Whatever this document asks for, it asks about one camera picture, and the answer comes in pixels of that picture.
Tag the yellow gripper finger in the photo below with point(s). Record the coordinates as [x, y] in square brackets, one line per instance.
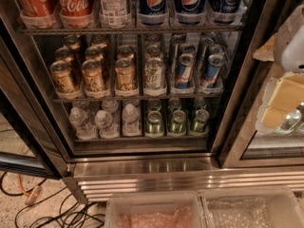
[266, 52]
[287, 96]

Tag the clear water bottle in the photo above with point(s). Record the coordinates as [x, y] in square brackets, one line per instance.
[108, 127]
[85, 130]
[131, 121]

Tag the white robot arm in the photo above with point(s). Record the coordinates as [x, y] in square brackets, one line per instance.
[285, 49]

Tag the right fridge glass door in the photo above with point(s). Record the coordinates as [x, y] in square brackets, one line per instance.
[265, 104]

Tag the green can front middle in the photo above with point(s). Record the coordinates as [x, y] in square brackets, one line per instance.
[177, 122]

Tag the gold can front middle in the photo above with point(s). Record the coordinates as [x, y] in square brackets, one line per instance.
[93, 75]

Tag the gold can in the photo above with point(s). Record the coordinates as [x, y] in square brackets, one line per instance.
[61, 74]
[125, 75]
[93, 75]

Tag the steel fridge bottom grille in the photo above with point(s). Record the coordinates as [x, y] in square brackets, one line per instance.
[97, 180]

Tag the open fridge glass door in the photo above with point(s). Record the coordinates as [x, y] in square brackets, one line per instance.
[27, 94]

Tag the right Red Bull can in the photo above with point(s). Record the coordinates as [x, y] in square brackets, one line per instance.
[212, 70]

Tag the red bull can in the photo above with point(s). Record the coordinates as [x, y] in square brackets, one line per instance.
[184, 70]
[212, 70]

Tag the left Red Bull can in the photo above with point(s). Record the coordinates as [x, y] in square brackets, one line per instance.
[184, 70]

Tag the green can front right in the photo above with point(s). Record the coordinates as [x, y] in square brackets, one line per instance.
[199, 121]

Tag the green white 7up can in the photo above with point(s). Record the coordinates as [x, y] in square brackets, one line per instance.
[154, 73]

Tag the left blue Pepsi can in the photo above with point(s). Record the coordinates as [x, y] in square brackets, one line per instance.
[152, 2]

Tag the green can front left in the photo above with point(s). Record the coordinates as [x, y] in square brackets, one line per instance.
[154, 124]

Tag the gold can front right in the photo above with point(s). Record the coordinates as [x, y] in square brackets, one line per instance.
[125, 75]

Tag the white labelled can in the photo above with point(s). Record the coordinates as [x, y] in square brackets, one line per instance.
[115, 8]

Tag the left clear plastic bin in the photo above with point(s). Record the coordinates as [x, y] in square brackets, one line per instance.
[175, 209]

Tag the gold can front left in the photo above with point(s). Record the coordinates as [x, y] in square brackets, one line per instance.
[61, 74]

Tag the orange extension cord plug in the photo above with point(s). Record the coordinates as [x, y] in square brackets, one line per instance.
[34, 195]

